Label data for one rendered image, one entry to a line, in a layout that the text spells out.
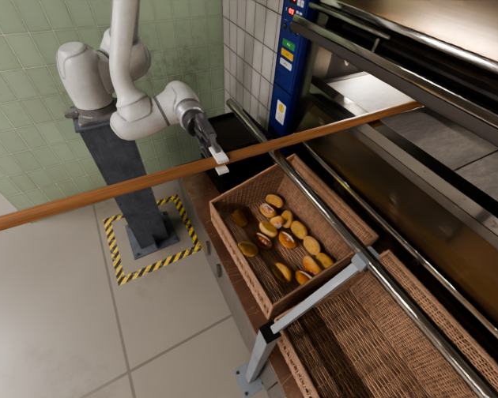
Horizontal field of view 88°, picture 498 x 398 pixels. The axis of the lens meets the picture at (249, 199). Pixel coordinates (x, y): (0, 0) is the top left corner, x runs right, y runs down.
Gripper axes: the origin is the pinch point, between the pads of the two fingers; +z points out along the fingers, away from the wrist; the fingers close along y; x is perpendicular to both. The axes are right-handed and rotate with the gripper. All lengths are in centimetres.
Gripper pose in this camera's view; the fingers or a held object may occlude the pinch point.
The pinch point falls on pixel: (219, 159)
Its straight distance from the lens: 70.8
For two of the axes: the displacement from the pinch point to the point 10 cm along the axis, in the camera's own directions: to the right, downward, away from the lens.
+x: -8.9, 3.1, -3.3
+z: 4.5, 6.9, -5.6
